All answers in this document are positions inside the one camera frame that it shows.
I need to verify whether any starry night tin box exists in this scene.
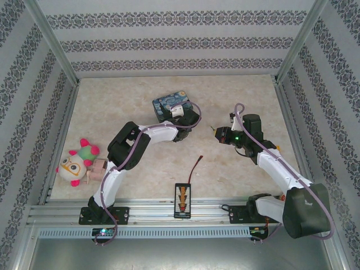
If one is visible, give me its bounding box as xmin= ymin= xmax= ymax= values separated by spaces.
xmin=152 ymin=89 xmax=195 ymax=124

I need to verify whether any black power distribution board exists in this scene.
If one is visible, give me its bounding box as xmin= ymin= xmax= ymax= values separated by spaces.
xmin=174 ymin=182 xmax=193 ymax=220

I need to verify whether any pink toy block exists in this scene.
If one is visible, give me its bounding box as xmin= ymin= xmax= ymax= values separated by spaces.
xmin=85 ymin=158 xmax=108 ymax=185

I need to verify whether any right controller board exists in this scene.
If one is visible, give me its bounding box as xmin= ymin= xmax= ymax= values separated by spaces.
xmin=250 ymin=226 xmax=269 ymax=240

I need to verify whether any controller board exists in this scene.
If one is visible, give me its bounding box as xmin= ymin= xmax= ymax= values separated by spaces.
xmin=250 ymin=226 xmax=269 ymax=240
xmin=92 ymin=228 xmax=116 ymax=237

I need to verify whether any plush toy with glasses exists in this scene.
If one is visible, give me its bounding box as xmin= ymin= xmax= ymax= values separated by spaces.
xmin=55 ymin=137 xmax=101 ymax=188

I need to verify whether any grey metal sheet tray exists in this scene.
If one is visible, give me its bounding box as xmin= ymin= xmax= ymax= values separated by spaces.
xmin=26 ymin=224 xmax=345 ymax=270

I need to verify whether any left controller board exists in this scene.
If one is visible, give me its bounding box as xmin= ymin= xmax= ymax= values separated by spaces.
xmin=92 ymin=228 xmax=116 ymax=237

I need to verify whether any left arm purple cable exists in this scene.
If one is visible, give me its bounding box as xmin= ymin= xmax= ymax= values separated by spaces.
xmin=94 ymin=101 xmax=203 ymax=246

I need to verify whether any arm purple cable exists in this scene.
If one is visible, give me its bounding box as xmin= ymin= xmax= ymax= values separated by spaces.
xmin=94 ymin=101 xmax=203 ymax=246
xmin=233 ymin=103 xmax=336 ymax=245

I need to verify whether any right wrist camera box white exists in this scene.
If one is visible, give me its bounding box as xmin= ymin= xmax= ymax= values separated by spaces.
xmin=229 ymin=112 xmax=240 ymax=132

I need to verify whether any red and black wire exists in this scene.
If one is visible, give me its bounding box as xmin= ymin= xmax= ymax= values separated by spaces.
xmin=187 ymin=155 xmax=204 ymax=185

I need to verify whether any aluminium side rail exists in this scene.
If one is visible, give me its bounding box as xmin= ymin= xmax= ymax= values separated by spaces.
xmin=271 ymin=75 xmax=321 ymax=202
xmin=38 ymin=78 xmax=82 ymax=205

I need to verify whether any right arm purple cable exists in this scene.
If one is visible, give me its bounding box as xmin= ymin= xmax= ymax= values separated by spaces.
xmin=233 ymin=103 xmax=336 ymax=245

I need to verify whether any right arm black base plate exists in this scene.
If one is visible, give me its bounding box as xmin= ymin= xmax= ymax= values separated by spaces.
xmin=228 ymin=204 xmax=281 ymax=225

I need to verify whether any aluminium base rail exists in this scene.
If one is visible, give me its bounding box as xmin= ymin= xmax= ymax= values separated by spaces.
xmin=26 ymin=196 xmax=334 ymax=227

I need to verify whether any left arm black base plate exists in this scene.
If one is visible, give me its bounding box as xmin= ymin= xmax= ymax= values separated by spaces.
xmin=78 ymin=206 xmax=131 ymax=226

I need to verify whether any white slotted cable duct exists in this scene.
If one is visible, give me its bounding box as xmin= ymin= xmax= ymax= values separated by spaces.
xmin=37 ymin=227 xmax=251 ymax=240

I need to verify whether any aluminium corner post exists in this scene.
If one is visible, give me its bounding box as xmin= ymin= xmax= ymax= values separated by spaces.
xmin=22 ymin=0 xmax=80 ymax=86
xmin=274 ymin=0 xmax=329 ymax=83

